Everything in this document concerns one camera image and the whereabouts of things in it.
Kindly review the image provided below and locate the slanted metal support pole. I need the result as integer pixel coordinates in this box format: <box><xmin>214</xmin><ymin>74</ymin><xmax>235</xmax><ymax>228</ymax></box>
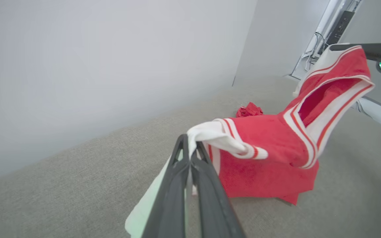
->
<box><xmin>290</xmin><ymin>0</ymin><xmax>363</xmax><ymax>80</ymax></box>

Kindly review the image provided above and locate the black power strip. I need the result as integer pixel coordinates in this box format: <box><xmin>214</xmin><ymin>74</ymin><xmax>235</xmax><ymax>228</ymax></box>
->
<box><xmin>326</xmin><ymin>11</ymin><xmax>355</xmax><ymax>45</ymax></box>

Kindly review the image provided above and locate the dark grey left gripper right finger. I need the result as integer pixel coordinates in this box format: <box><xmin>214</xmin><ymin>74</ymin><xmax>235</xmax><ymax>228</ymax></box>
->
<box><xmin>192</xmin><ymin>142</ymin><xmax>246</xmax><ymax>238</ymax></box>

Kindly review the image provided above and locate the thin black background cable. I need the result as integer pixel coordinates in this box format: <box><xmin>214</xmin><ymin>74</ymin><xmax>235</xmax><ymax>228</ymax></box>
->
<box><xmin>305</xmin><ymin>31</ymin><xmax>325</xmax><ymax>71</ymax></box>

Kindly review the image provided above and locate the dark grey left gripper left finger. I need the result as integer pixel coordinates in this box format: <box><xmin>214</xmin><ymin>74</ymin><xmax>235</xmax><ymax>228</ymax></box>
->
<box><xmin>142</xmin><ymin>134</ymin><xmax>191</xmax><ymax>238</ymax></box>

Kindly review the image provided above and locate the red and white jersey garment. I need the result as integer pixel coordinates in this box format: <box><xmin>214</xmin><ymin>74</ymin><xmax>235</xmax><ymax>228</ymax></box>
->
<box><xmin>124</xmin><ymin>45</ymin><xmax>375</xmax><ymax>238</ymax></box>

